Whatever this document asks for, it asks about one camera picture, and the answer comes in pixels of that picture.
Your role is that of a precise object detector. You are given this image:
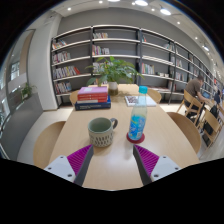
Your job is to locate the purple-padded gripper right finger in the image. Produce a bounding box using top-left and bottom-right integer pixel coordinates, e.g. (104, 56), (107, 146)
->
(133, 145), (180, 185)

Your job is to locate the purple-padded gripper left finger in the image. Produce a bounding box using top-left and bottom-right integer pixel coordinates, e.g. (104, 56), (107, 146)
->
(45, 144), (93, 186)

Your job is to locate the clear water bottle blue cap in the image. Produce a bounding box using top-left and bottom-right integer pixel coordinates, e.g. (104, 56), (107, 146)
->
(128, 86), (147, 139)

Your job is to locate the round red coaster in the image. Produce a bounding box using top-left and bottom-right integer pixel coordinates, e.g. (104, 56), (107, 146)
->
(126, 133), (145, 144)

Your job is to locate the wooden chair near left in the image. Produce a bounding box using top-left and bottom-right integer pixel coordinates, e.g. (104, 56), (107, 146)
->
(33, 121), (65, 169)

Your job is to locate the green ceramic mug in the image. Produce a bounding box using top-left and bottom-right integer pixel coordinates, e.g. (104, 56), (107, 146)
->
(88, 117), (118, 147)

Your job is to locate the wooden chair near right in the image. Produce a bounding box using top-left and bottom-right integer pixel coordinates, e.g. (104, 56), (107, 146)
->
(168, 112), (201, 153)

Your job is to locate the dark blue bottom book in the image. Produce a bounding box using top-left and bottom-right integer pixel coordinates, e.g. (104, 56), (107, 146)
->
(74, 96), (111, 111)

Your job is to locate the open magazine on table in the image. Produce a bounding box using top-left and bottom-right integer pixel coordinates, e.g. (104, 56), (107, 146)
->
(125, 96), (157, 107)

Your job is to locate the wooden chair far left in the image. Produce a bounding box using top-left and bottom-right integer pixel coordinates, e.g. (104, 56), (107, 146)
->
(70, 90), (79, 106)

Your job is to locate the wooden chair far right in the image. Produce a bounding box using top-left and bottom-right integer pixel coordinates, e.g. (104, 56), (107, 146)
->
(147, 89), (162, 103)

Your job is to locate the wooden chair right foreground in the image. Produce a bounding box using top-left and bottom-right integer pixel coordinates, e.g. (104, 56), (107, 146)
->
(199, 109), (221, 147)

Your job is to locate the red middle book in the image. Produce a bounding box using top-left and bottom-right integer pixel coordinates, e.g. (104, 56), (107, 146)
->
(78, 94), (108, 102)

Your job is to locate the wooden chair under man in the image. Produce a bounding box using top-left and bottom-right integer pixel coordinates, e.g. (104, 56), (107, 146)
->
(179, 91), (204, 125)

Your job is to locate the pink top book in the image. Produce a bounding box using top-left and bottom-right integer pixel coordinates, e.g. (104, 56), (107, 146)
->
(78, 86), (108, 95)

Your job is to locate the black backpack on chair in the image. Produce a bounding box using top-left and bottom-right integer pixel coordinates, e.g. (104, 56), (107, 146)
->
(203, 106), (219, 135)

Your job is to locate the small plant by window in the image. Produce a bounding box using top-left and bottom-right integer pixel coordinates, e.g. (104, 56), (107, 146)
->
(21, 83), (35, 100)

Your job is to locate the seated man brown shirt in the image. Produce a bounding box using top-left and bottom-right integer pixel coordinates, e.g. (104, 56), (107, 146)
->
(184, 75), (209, 118)

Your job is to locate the potted green plant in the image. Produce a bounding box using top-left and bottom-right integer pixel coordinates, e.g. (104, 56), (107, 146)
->
(87, 56), (142, 96)

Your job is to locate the large grey bookshelf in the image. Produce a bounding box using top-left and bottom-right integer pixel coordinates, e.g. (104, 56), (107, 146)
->
(51, 25), (214, 106)

